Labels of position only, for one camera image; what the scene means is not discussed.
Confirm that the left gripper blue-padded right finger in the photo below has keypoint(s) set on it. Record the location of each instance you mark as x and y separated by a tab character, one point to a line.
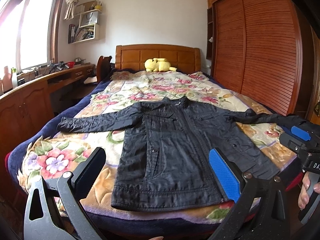
260	207

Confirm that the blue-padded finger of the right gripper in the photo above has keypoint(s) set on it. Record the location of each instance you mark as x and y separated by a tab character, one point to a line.
302	134

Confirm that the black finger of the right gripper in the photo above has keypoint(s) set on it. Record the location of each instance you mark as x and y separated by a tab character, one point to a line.
293	144

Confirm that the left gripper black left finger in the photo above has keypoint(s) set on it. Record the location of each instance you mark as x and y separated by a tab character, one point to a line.
42	219

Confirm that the black jacket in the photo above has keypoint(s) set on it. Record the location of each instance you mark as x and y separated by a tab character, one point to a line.
164	164

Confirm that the person's right hand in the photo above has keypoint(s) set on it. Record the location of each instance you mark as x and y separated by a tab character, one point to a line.
303	198

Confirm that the floral bed blanket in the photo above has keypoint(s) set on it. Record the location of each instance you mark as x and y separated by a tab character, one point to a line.
50	153

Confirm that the wooden louvered wardrobe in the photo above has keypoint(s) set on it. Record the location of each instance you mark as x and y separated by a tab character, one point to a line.
262	49

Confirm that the long wooden desk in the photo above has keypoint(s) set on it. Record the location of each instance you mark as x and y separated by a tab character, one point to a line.
26	109

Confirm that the red bowl on desk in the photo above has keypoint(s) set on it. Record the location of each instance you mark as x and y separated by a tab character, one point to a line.
70	64

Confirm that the wooden chair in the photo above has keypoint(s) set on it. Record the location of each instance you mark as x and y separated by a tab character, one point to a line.
103	68

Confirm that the yellow plush toy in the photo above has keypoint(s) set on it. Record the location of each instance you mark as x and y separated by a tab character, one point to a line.
158	65

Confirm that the wooden bed headboard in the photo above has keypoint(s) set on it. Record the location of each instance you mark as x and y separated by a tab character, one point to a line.
185	59

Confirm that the white wall shelf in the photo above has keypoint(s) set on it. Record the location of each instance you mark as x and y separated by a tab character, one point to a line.
85	25

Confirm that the window with wooden frame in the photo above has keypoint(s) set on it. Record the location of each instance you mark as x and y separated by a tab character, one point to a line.
29	33

